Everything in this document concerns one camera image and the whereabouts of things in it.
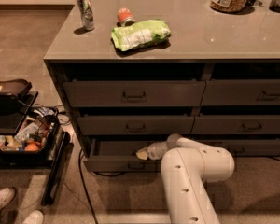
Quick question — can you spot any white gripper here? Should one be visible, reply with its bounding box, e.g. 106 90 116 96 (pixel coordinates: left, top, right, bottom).
135 142 168 160

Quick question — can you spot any grey drawer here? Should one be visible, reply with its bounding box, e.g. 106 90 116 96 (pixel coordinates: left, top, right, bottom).
84 139 161 173
63 81 205 107
206 139 280 157
77 116 194 135
201 80 280 106
191 115 280 135

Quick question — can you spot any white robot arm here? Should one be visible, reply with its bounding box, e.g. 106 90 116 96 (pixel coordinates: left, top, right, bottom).
135 133 234 224

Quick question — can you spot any grey drawer cabinet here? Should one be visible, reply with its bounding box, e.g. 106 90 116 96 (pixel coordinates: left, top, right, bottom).
43 0 280 159

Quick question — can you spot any black bin of groceries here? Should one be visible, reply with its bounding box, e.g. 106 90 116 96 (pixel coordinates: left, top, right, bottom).
0 106 59 166

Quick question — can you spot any orange fruit in bin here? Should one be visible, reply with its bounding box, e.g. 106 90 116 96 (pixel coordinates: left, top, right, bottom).
25 144 39 151

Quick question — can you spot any green chip bag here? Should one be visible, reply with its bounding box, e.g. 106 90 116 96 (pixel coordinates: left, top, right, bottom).
111 20 172 52

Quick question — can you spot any white shoe lower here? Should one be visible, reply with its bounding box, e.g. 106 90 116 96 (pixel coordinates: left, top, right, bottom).
22 210 44 224

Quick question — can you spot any orange can lying down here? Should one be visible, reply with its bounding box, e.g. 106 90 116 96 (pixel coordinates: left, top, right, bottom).
117 7 135 27

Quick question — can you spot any black tray on cart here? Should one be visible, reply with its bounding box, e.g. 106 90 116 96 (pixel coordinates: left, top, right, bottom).
0 78 32 100

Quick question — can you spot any tall silver drink can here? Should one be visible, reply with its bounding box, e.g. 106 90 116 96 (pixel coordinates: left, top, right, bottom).
77 0 95 31

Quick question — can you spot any black floor cable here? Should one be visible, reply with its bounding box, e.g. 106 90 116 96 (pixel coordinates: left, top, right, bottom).
77 148 280 224

